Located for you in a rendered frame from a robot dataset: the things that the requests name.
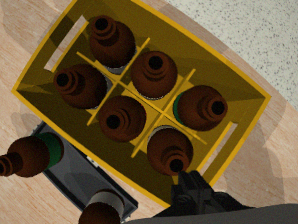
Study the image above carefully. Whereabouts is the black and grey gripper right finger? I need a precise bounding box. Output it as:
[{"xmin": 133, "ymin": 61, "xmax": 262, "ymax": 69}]
[{"xmin": 188, "ymin": 170, "xmax": 256, "ymax": 215}]

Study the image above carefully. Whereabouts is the brown glass bottle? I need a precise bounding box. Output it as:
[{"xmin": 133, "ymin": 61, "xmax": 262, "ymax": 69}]
[
  {"xmin": 89, "ymin": 15, "xmax": 137, "ymax": 75},
  {"xmin": 147, "ymin": 125, "xmax": 194, "ymax": 176},
  {"xmin": 78, "ymin": 189, "xmax": 125, "ymax": 224},
  {"xmin": 172, "ymin": 85, "xmax": 228, "ymax": 132},
  {"xmin": 131, "ymin": 50, "xmax": 178, "ymax": 100},
  {"xmin": 53, "ymin": 64, "xmax": 113, "ymax": 110},
  {"xmin": 98, "ymin": 95, "xmax": 147, "ymax": 143},
  {"xmin": 0, "ymin": 132, "xmax": 64, "ymax": 178}
]

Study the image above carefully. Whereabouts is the yellow bottle crate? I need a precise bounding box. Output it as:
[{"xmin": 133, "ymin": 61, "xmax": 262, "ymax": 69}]
[{"xmin": 11, "ymin": 0, "xmax": 271, "ymax": 208}]

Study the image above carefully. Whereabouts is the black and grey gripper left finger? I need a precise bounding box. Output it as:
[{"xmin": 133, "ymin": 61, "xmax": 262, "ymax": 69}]
[{"xmin": 153, "ymin": 171, "xmax": 198, "ymax": 217}]

